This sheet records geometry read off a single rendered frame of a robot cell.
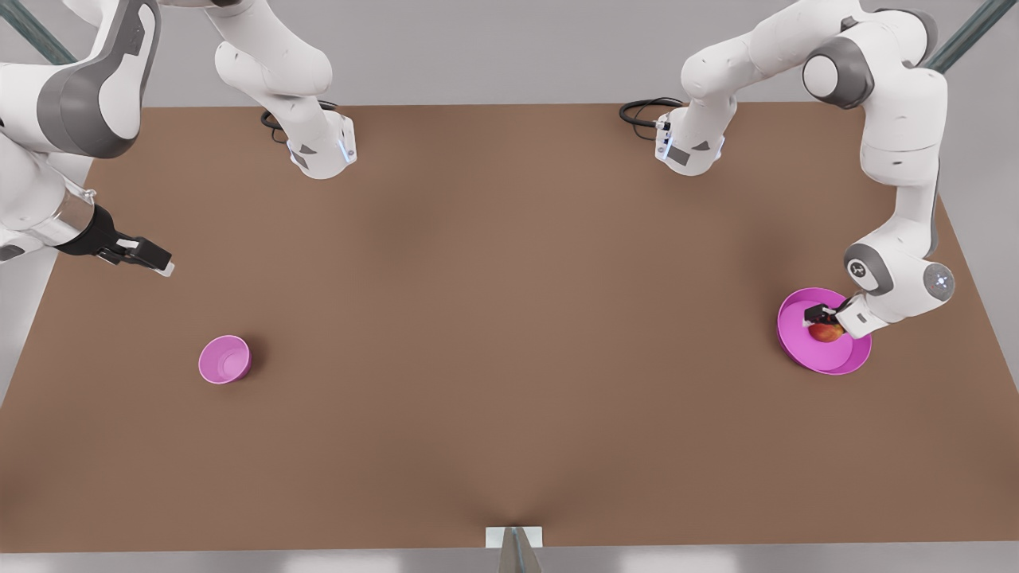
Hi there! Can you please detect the pink plate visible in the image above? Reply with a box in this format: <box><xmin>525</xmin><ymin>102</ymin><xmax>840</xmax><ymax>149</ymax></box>
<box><xmin>777</xmin><ymin>287</ymin><xmax>873</xmax><ymax>376</ymax></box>

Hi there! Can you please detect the pink bowl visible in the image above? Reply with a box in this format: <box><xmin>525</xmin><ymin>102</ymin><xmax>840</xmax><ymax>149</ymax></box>
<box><xmin>198</xmin><ymin>335</ymin><xmax>253</xmax><ymax>386</ymax></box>

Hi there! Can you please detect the black cable loop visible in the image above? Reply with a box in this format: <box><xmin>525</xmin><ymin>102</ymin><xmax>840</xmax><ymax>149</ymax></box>
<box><xmin>261</xmin><ymin>99</ymin><xmax>340</xmax><ymax>145</ymax></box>
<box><xmin>619</xmin><ymin>97</ymin><xmax>687</xmax><ymax>143</ymax></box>

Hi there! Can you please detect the silver frame post with foot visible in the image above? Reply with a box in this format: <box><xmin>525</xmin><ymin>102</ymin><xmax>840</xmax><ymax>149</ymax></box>
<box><xmin>486</xmin><ymin>525</ymin><xmax>545</xmax><ymax>573</ymax></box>

